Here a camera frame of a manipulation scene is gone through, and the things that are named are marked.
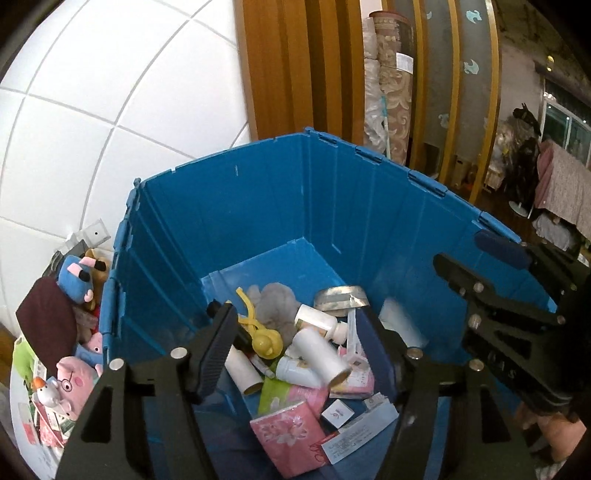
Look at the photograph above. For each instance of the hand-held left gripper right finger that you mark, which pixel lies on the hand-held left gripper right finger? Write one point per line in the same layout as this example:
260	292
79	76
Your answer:
383	355

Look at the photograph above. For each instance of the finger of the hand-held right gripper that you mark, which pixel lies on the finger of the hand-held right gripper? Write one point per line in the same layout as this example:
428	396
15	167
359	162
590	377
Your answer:
503	249
480	295

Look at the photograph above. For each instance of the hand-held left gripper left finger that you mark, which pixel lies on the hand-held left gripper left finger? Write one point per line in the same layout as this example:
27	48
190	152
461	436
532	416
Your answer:
214	355

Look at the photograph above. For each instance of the blue plastic crate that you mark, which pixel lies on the blue plastic crate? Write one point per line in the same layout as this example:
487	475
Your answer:
277	221

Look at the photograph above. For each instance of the person's right hand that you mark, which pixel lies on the person's right hand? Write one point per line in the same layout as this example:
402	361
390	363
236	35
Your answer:
565	436

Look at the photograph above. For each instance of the white cardboard tube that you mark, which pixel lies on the white cardboard tube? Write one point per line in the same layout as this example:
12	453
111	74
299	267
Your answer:
242	371

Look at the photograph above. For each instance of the pink white paper packet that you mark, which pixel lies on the pink white paper packet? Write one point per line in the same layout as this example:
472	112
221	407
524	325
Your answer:
358	376

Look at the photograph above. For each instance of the yellow plastic toy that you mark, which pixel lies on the yellow plastic toy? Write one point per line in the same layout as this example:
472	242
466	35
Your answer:
265	344

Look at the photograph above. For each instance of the large white open tube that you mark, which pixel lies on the large white open tube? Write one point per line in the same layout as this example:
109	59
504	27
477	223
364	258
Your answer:
321	357

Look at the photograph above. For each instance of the green tissue pack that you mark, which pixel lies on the green tissue pack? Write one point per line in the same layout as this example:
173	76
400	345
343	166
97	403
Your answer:
273	397

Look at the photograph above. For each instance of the white capped bottle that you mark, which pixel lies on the white capped bottle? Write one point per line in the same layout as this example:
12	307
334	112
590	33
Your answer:
318	321

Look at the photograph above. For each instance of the small white red-logo box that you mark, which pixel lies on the small white red-logo box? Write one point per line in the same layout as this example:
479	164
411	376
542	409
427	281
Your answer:
337	413

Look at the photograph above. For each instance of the white text-printed box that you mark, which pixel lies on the white text-printed box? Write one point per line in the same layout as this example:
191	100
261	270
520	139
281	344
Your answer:
360	429

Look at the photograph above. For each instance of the grey plush toy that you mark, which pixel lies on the grey plush toy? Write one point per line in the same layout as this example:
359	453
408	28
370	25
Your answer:
277	304

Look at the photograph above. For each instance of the small white bottle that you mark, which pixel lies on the small white bottle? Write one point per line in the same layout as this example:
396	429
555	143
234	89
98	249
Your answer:
295	371

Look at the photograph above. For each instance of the clothes rack with pink cloth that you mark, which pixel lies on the clothes rack with pink cloth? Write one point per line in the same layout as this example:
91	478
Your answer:
563	184

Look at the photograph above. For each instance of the pig plush blue dress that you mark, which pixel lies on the pig plush blue dress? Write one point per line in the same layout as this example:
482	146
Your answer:
91	345

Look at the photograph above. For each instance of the black horse figure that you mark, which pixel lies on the black horse figure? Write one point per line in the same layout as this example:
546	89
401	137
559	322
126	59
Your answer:
526	120

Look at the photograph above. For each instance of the large pink pig plush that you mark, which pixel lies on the large pink pig plush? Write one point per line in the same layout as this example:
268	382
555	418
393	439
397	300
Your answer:
76	381

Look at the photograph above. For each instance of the brown plush toy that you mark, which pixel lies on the brown plush toy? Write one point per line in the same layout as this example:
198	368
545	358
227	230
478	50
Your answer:
100	270

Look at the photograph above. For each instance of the blue pink plush black tips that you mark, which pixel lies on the blue pink plush black tips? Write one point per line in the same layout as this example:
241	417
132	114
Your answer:
76	279

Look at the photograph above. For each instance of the gold-framed partition screen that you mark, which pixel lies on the gold-framed partition screen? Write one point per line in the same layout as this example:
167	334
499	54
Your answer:
461	92

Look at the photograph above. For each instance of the maroon cloth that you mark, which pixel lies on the maroon cloth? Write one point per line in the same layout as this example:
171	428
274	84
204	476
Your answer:
46	318

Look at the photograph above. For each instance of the clear acrylic stand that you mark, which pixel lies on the clear acrylic stand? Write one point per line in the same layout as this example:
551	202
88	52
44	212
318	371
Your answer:
92	233

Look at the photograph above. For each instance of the white duck toy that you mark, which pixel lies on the white duck toy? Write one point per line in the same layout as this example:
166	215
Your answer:
46	394

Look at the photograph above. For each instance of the pink white box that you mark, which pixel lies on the pink white box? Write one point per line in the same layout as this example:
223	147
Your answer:
53	424

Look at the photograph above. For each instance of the green cloth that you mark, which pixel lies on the green cloth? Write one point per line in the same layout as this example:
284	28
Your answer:
23	362

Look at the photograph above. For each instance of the rolled patterned carpets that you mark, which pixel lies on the rolled patterned carpets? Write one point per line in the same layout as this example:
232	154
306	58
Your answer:
390	92

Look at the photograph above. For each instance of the white red printed box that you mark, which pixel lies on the white red printed box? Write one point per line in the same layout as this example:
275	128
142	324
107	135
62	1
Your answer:
27	417

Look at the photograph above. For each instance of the wooden slatted panel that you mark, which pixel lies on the wooden slatted panel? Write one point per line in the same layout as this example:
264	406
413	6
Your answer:
295	69

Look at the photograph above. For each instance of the glass window frame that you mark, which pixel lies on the glass window frame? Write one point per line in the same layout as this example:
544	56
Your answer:
565	120

